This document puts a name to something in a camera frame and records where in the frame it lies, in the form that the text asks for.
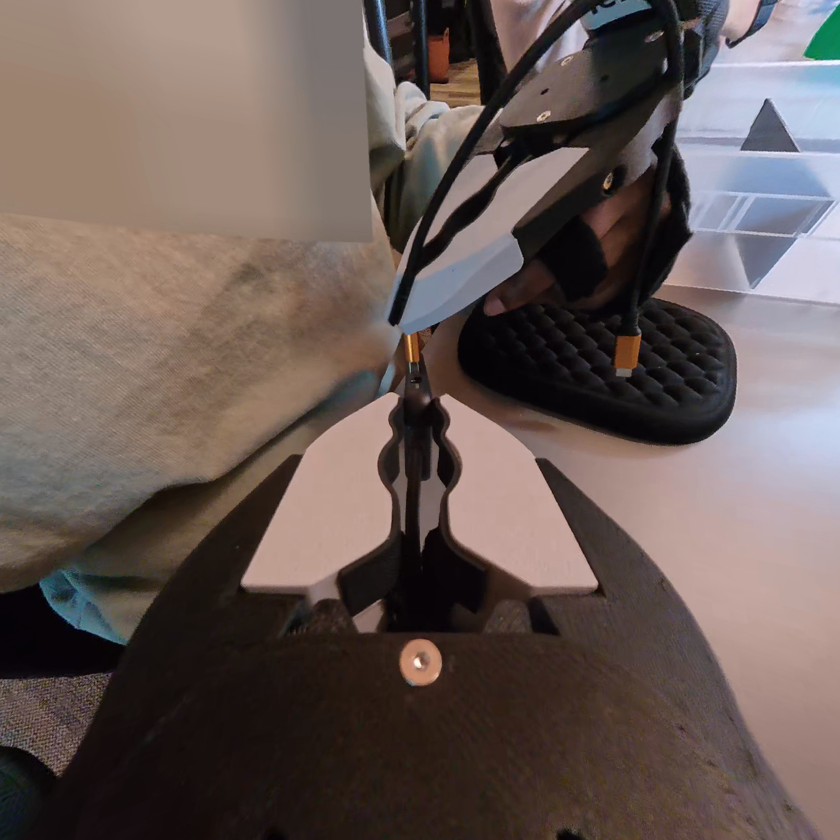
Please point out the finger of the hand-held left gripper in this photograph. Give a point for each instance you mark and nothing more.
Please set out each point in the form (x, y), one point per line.
(479, 262)
(426, 236)

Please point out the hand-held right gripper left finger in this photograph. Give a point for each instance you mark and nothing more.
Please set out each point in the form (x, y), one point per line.
(328, 512)

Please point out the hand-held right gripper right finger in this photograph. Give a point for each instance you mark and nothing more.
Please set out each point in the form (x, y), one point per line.
(518, 512)

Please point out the grey usb hub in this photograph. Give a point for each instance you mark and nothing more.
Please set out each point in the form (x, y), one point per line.
(416, 394)

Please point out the person's left hand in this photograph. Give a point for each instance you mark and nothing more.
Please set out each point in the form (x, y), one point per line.
(630, 236)

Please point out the black honeycomb pad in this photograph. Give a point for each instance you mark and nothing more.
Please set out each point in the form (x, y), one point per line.
(590, 374)

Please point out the clear acrylic rack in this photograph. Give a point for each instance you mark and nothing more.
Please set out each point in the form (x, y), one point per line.
(761, 197)

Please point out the green panel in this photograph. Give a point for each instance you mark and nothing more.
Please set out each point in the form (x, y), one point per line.
(823, 33)

